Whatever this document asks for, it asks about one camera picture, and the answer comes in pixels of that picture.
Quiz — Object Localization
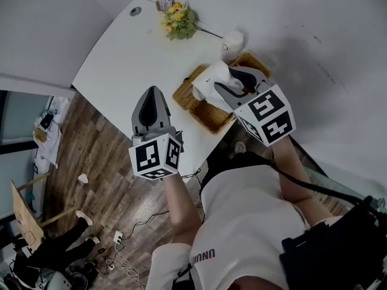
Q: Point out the person's left forearm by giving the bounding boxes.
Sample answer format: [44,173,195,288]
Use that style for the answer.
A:
[163,176,203,247]

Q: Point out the wooden board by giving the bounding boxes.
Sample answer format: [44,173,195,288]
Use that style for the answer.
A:
[10,179,46,252]

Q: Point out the white robot shell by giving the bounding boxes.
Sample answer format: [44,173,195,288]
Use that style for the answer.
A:
[45,270,73,290]

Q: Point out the white cable bundle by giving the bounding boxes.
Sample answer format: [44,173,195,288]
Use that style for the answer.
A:
[114,242,141,286]

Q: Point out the person's right forearm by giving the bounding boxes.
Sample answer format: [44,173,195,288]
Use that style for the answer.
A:
[265,134,336,223]

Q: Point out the metal glass clamp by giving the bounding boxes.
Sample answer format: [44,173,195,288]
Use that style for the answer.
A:
[370,196,387,217]

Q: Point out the thin black floor cable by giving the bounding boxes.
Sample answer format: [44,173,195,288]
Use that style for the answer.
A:
[122,167,202,241]

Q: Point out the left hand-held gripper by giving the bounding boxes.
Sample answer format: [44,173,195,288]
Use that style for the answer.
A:
[128,85,184,182]

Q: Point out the person's black shorts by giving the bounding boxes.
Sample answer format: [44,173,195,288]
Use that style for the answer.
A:
[201,151,273,193]

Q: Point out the white cloth pile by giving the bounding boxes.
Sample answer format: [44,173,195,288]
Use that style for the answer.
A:
[32,97,70,169]

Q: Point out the white vase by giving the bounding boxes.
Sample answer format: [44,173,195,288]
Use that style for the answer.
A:
[220,30,246,60]

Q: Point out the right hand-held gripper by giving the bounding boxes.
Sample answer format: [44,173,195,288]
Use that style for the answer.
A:
[213,66,296,147]

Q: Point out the person's white shirt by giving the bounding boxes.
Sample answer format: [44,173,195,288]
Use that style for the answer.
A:
[146,169,312,290]

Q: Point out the black backpack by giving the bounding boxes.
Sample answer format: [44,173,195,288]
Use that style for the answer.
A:
[279,205,387,290]

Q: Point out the yellow flower bouquet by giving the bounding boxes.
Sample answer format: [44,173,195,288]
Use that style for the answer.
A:
[161,1,224,41]

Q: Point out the wooden stick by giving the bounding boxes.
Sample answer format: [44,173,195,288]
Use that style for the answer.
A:
[16,172,51,192]
[41,206,78,228]

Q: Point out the thick black cable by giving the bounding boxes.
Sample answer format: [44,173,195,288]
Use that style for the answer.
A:
[270,160,376,207]

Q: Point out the wicker basket with compartments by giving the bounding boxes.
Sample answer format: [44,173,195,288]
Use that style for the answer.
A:
[172,51,273,135]

